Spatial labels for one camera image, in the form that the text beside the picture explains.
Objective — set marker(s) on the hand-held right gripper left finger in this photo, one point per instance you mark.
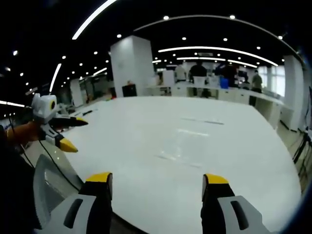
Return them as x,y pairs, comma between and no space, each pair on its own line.
84,207

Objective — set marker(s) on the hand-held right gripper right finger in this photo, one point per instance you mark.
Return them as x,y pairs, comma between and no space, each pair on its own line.
226,207

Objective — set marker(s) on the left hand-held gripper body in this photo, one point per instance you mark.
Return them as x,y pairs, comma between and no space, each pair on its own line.
44,107

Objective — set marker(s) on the clear resealable bag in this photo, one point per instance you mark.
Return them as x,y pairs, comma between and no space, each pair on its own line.
189,143

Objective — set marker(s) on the dark pen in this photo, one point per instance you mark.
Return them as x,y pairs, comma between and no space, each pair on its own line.
87,112

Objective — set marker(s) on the black cabinet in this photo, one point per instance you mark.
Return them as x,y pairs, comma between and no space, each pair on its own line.
129,90

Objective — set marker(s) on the person's dark clothing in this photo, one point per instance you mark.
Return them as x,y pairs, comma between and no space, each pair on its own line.
14,190

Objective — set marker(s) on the black tripod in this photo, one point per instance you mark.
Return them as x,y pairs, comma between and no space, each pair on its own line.
303,146

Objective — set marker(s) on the long white counter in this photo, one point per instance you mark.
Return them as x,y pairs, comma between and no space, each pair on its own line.
243,96

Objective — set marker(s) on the blue box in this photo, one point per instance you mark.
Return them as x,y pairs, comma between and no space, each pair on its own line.
224,83

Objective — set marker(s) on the white box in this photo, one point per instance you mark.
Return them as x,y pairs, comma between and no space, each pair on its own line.
202,80

